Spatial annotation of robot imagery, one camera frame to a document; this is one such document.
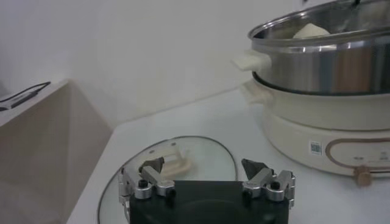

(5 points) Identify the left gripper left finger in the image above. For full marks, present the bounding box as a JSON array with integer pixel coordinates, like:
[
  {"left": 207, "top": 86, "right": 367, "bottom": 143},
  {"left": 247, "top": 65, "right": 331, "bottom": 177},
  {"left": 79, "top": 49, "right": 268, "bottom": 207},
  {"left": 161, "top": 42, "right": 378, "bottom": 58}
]
[{"left": 118, "top": 156, "right": 177, "bottom": 220}]

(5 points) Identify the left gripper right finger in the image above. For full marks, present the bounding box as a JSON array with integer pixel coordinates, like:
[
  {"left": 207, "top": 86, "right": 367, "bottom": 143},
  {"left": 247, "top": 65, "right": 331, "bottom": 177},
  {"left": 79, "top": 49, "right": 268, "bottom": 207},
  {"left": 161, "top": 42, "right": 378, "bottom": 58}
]
[{"left": 241, "top": 158, "right": 296, "bottom": 209}]

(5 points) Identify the glass lid with cream handle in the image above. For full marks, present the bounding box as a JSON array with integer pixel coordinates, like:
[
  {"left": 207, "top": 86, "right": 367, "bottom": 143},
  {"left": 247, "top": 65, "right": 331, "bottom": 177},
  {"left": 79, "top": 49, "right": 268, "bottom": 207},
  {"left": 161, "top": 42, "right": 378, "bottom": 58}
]
[{"left": 96, "top": 136, "right": 238, "bottom": 224}]

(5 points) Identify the white steamed baozi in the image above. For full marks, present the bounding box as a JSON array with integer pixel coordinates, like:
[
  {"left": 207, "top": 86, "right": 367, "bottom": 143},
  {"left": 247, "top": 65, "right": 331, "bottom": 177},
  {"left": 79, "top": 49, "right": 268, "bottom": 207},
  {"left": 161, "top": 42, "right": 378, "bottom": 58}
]
[{"left": 292, "top": 23, "right": 332, "bottom": 40}]

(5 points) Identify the perforated steel steamer basket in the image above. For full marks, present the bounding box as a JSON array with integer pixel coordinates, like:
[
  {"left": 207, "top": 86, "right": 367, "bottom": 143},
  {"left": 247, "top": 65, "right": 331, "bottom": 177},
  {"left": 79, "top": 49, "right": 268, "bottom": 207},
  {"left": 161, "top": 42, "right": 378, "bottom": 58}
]
[{"left": 231, "top": 0, "right": 390, "bottom": 96}]

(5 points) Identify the cream electric cooker base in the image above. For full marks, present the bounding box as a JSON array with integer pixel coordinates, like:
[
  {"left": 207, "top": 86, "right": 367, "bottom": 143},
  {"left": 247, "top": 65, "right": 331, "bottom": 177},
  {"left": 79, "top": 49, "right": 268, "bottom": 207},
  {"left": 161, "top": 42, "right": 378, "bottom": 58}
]
[{"left": 240, "top": 79, "right": 390, "bottom": 187}]

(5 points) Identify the grey usb hub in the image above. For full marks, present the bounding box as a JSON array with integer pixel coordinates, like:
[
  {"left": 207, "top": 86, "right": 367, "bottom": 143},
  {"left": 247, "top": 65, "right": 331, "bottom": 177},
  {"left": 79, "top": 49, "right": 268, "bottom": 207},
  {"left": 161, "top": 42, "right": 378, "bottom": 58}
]
[{"left": 0, "top": 90, "right": 40, "bottom": 112}]

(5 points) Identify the black usb hub cable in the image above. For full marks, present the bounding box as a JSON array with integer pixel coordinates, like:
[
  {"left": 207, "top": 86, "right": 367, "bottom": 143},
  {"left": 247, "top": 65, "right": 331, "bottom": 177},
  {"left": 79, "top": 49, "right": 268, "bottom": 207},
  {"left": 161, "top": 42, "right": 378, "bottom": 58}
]
[{"left": 0, "top": 81, "right": 52, "bottom": 104}]

